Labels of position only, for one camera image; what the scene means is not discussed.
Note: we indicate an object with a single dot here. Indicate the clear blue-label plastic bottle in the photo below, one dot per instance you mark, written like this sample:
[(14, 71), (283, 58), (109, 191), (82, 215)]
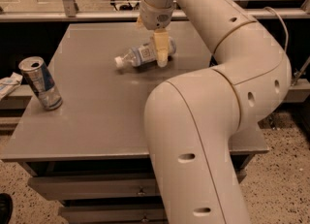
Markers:
[(139, 56)]

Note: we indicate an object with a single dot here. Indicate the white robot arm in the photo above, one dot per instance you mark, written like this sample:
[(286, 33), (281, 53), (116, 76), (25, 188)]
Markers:
[(189, 119)]

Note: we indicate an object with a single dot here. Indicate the grey drawer cabinet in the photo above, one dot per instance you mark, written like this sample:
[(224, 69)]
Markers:
[(99, 128)]

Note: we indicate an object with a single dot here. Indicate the lower grey drawer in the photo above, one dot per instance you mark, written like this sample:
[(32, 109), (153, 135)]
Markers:
[(116, 214)]

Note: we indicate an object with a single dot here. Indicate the grey drawer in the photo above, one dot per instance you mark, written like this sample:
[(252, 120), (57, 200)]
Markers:
[(116, 214), (63, 188)]

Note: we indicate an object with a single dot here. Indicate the upper grey drawer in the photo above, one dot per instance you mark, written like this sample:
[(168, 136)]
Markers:
[(63, 188)]

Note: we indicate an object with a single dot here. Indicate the silver blue energy drink can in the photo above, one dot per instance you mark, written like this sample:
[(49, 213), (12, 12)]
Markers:
[(37, 75)]

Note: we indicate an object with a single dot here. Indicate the white crumpled packet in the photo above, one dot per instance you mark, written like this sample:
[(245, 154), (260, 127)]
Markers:
[(9, 84)]

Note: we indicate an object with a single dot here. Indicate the black shoe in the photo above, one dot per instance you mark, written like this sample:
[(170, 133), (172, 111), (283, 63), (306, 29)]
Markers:
[(6, 208)]

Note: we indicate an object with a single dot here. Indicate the metal railing frame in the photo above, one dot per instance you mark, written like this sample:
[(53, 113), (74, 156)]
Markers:
[(64, 11)]

